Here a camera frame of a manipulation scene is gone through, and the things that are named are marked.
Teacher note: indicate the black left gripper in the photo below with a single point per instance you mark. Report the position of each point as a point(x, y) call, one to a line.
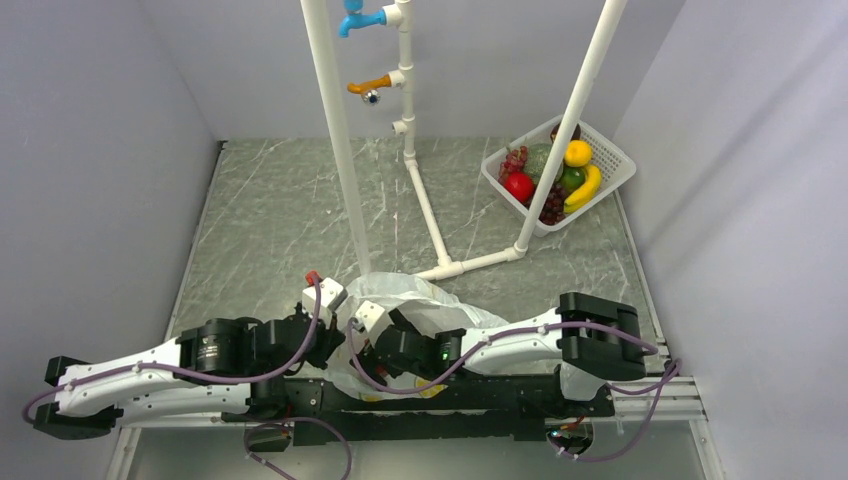
point(331, 339)

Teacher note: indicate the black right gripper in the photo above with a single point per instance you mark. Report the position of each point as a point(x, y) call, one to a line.
point(367, 358)

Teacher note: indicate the white printed plastic bag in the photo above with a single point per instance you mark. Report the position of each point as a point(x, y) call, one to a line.
point(428, 307)

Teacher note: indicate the red fake grapes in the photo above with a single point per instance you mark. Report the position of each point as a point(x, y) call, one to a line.
point(513, 162)

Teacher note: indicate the yellow fake bananas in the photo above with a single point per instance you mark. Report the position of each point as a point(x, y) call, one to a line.
point(586, 192)

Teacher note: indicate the yellow fake lemon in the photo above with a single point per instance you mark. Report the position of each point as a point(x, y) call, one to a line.
point(578, 154)

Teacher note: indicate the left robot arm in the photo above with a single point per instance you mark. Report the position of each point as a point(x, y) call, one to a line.
point(235, 367)

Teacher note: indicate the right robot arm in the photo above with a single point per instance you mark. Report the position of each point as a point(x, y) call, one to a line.
point(593, 341)

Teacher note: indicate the purple fake grapes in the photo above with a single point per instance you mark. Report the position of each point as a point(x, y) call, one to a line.
point(552, 211)

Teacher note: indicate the green fake melon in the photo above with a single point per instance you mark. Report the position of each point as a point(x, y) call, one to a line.
point(537, 156)

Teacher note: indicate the green fake lime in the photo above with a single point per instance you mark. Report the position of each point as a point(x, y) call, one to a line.
point(573, 178)

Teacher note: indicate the silver metal ball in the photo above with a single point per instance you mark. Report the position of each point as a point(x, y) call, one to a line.
point(371, 97)

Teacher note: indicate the orange tap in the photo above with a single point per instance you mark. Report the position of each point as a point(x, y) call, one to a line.
point(367, 86)

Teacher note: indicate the white plastic basket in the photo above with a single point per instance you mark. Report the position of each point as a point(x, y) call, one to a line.
point(615, 167)

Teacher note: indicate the blue tap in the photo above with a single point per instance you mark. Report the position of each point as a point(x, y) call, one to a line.
point(355, 19)

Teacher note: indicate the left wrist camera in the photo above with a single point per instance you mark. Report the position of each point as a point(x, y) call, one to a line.
point(323, 297)

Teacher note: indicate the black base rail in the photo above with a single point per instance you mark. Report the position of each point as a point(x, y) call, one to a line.
point(520, 407)

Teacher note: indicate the white pvc pipe frame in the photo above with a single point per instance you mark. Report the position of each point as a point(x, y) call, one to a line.
point(399, 16)

